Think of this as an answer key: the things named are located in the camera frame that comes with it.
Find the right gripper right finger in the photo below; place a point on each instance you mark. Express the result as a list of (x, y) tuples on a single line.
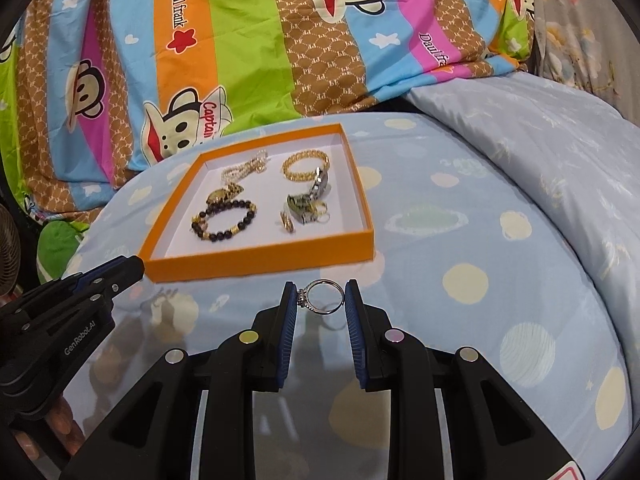
[(450, 413)]

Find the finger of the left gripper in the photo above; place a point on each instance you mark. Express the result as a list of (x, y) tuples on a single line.
[(79, 281), (55, 298)]

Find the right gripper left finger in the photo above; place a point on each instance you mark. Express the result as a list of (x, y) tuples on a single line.
[(184, 401)]

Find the gold wristwatch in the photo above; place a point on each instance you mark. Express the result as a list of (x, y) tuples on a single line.
[(224, 194)]

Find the gold hoop earring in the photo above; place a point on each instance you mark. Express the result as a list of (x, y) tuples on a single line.
[(287, 222)]

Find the silver blue-dial wristwatch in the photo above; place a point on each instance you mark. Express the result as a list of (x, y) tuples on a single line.
[(309, 207)]

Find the gold chain bangle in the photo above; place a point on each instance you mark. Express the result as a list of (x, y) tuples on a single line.
[(302, 166)]

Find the orange jewelry box tray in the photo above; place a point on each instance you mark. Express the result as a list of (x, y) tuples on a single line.
[(173, 252)]

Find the person's left hand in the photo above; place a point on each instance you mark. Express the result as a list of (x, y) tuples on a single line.
[(61, 420)]

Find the green plush cushion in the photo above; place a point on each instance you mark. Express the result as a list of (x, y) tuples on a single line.
[(57, 243)]

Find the small desk fan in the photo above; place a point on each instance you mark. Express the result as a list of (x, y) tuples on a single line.
[(10, 252)]

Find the light blue planet bedsheet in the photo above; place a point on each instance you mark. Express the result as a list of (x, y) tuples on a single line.
[(462, 258)]

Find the colourful monkey cartoon quilt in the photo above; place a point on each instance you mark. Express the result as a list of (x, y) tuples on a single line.
[(95, 91)]

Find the pale blue duvet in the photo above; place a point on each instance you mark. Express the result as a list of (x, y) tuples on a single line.
[(574, 156)]

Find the grey floral pillow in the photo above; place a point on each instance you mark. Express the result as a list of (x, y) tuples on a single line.
[(587, 45)]

